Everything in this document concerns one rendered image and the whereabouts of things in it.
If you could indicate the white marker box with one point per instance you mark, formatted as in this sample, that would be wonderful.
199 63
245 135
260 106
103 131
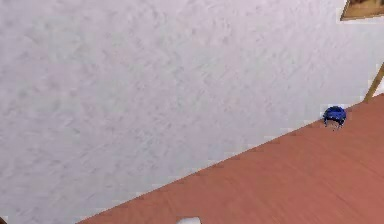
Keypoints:
189 220

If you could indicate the blue helmet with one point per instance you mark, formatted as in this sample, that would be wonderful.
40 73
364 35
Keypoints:
334 114

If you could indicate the wooden door frame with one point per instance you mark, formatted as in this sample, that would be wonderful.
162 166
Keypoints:
374 84

